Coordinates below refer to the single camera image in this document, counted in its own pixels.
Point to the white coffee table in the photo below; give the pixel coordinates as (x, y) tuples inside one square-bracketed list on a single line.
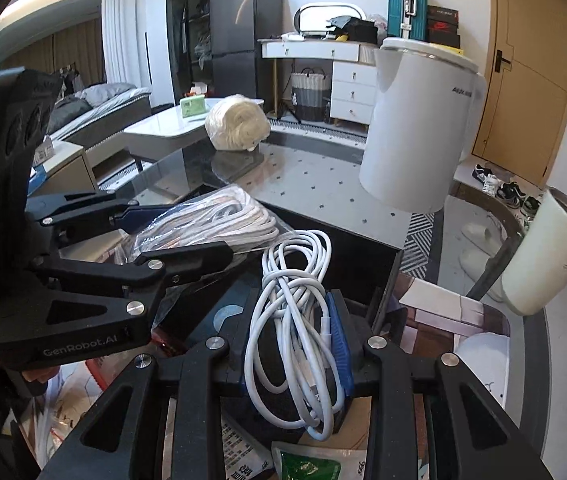
[(155, 137)]

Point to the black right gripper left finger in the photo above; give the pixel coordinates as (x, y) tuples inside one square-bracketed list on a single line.
[(163, 418)]

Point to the green white sachet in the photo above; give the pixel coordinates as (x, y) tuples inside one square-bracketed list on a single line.
[(301, 462)]

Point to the teal suitcase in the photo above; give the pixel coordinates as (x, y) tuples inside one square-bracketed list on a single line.
[(407, 19)]

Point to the white desk with drawers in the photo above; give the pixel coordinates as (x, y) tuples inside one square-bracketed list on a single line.
[(350, 66)]

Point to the wooden door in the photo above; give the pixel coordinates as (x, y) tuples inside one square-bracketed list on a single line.
[(525, 112)]

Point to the beige side cabinet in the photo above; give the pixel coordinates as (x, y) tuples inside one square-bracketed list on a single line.
[(67, 171)]

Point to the stacked shoe boxes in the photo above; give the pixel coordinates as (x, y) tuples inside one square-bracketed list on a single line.
[(442, 28)]

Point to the oval white mirror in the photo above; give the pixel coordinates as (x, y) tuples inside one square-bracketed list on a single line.
[(320, 19)]

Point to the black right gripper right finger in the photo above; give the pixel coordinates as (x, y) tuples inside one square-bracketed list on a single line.
[(469, 434)]

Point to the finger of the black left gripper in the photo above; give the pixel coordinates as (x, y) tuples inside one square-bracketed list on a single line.
[(78, 210), (180, 265)]

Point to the cream yarn ball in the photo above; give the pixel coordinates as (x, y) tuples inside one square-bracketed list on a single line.
[(236, 124)]

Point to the green tissue pack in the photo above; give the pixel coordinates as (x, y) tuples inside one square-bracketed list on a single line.
[(192, 106)]

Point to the black cardboard box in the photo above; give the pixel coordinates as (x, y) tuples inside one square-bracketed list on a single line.
[(289, 366)]

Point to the cream cylindrical cup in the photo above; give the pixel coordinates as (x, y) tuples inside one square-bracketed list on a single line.
[(538, 269)]

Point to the dark glass wardrobe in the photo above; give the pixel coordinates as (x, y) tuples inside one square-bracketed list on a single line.
[(189, 46)]

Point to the black refrigerator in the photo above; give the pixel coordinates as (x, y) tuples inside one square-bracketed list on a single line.
[(237, 30)]

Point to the striped woven basket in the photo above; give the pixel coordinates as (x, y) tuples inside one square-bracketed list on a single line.
[(310, 92)]

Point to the grey bed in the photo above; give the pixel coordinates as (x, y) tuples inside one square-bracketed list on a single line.
[(91, 116)]

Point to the white electric kettle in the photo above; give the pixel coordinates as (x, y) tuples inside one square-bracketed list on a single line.
[(429, 105)]

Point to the zip plastic bag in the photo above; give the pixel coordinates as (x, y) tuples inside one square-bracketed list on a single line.
[(49, 418)]

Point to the bagged white brown shoelaces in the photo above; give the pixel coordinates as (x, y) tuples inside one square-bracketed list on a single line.
[(228, 215)]

